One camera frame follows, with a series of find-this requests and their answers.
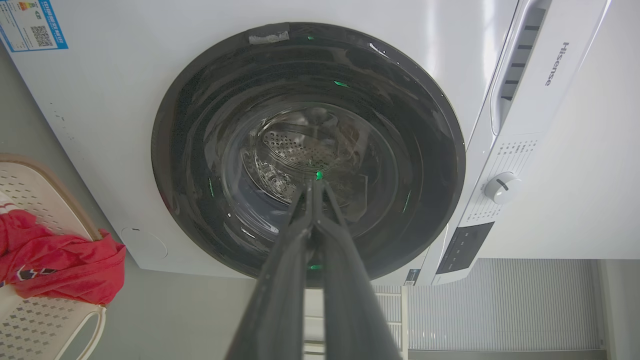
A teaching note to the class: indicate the red garment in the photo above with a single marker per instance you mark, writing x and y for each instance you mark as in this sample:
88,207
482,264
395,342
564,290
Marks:
65,265

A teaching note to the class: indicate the round dark washing machine door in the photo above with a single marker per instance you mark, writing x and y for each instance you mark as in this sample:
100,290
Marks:
310,125

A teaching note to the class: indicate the beige plastic laundry basket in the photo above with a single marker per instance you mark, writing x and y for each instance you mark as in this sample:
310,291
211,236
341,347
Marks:
35,330

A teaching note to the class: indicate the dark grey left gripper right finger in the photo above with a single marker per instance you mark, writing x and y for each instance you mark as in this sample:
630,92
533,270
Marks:
350,300

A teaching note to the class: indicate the grey tape strip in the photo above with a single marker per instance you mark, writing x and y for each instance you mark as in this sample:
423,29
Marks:
269,37

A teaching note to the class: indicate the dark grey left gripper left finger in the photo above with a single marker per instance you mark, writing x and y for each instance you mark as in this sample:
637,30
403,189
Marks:
280,295

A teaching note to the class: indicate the white program dial knob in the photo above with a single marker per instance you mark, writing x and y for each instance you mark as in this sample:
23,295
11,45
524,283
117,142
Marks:
501,187

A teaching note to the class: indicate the blue energy label sticker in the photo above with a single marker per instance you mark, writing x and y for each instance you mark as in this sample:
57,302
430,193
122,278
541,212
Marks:
31,22

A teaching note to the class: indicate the white Hisense washing machine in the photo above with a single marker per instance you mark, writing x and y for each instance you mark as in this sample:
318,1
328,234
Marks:
125,125

